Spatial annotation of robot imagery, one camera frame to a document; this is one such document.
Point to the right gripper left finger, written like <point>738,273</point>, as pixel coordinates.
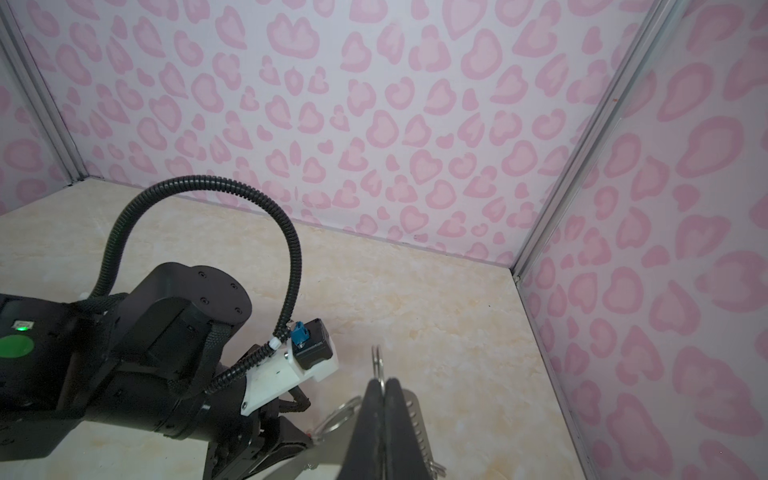
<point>364,459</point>

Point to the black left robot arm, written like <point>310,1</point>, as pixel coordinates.
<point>143,361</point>

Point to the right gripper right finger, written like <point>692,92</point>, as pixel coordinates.
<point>405,446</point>

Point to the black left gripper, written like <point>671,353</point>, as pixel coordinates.
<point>246,446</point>

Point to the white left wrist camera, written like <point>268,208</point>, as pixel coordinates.
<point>309,354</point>

